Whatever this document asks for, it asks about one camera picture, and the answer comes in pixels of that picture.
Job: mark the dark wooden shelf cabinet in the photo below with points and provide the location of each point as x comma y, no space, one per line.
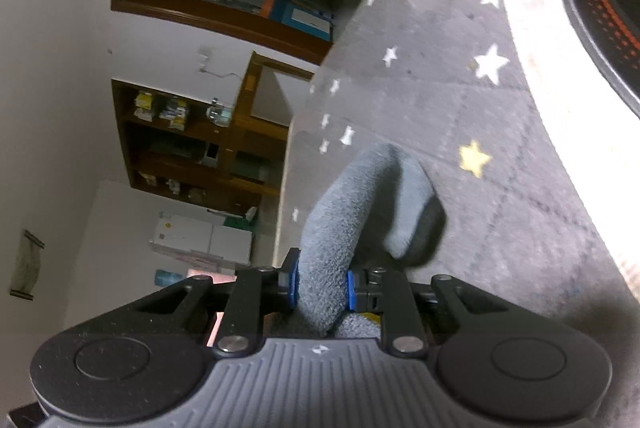
171,150

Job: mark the grey cleaning cloth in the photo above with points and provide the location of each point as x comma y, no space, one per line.
382,211

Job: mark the grey star-pattern table mat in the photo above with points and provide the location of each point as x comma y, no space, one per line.
441,79

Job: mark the white refrigerator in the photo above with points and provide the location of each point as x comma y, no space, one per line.
201,242

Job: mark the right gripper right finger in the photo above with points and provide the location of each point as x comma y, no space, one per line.
388,294

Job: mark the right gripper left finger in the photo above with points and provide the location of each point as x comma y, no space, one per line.
256,293

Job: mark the blue storage box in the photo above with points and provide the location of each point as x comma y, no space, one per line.
305,19

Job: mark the wooden side table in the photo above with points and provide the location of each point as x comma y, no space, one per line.
271,93

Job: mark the white wall socket with cable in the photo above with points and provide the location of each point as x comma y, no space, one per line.
205,58

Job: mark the glass jar on table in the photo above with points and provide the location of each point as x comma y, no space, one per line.
219,114

